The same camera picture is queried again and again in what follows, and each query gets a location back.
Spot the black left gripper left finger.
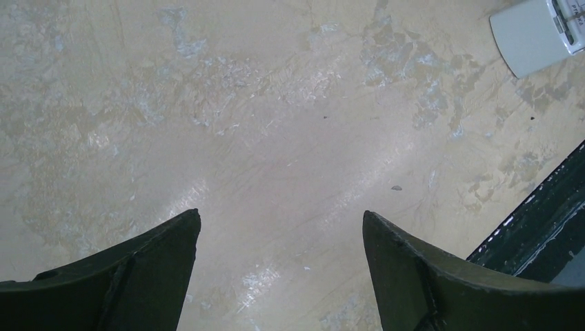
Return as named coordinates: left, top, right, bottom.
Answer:
left=1, top=209, right=201, bottom=330

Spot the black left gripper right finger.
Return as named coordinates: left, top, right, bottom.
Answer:
left=362, top=211, right=584, bottom=330

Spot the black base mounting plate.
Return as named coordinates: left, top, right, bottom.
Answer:
left=467, top=143, right=584, bottom=283

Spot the white metronome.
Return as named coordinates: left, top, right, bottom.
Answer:
left=489, top=0, right=584, bottom=79

